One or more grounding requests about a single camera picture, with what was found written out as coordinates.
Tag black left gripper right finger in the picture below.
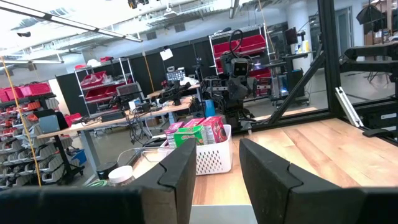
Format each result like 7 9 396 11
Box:
238 138 367 224

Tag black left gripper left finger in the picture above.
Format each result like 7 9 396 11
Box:
129 138 198 224

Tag white perforated plastic basket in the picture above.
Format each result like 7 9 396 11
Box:
160 123 233 176

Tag green Apple Jacks box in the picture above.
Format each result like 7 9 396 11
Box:
173 125 208 147

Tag pink cereal box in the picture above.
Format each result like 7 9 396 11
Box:
164 121 186 149

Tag red Froot Loops box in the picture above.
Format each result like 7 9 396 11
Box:
201 116 228 144
183 117 206 129

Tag white-lid spice jar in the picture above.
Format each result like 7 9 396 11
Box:
108 165 136 187

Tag green-label oregano glass jar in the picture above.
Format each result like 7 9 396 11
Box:
85 179 109 188

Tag blue bucket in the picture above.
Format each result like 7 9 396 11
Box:
204 99 216 118

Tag clear plastic bin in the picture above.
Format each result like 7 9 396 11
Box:
116 145 177 184

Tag grey plastic bin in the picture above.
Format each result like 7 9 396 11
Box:
188 204 259 224

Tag black equipment stand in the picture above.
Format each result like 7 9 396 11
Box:
273 26 312 106

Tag white paper sign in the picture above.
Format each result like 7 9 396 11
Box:
159 47 174 62

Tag wooden-top workbench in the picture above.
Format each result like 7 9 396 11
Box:
36 83 200 175

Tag blue crate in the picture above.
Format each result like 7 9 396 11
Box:
70 149 88 166

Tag grey instrument box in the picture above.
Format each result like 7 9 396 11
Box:
116 82 142 97

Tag grey laptop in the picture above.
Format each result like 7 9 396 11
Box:
39 114 62 134

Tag black studio light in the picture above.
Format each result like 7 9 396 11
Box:
356 4 386 26

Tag black rack small bins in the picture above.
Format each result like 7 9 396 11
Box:
0 82 85 187

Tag long ceiling light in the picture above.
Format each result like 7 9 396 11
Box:
0 0 144 44

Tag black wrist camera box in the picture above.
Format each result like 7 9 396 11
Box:
230 58 250 78

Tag wire shelf red bins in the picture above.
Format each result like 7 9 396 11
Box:
73 57 134 118
208 24 273 99

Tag black aluminium table frame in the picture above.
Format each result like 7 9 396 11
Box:
236 0 398 147

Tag silver aluminium bracket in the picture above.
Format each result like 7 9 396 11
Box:
335 86 364 128

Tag black desk frame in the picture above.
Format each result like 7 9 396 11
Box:
338 42 398 77

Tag yellow hanging cable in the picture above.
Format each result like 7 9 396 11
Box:
0 55 43 187

